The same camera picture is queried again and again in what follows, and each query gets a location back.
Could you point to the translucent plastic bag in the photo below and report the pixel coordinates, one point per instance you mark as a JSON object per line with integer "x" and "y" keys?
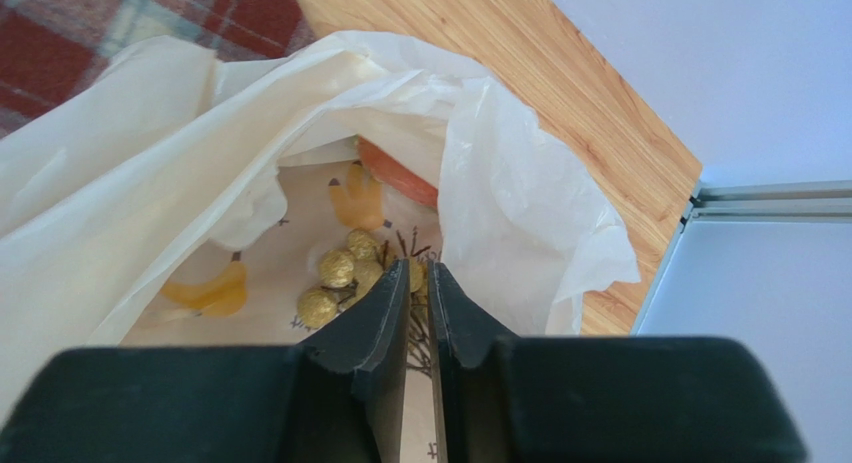
{"x": 103, "y": 197}

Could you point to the red fake watermelon slice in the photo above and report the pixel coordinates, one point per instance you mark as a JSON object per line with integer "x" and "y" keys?
{"x": 387, "y": 170}

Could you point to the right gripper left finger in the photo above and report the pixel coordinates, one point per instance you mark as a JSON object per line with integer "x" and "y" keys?
{"x": 350, "y": 384}

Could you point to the aluminium frame rail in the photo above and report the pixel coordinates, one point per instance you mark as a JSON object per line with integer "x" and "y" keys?
{"x": 803, "y": 202}

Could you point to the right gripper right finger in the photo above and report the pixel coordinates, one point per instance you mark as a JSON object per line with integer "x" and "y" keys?
{"x": 472, "y": 423}

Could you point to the red plaid cloth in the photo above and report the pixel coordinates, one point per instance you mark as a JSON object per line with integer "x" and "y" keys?
{"x": 53, "y": 49}

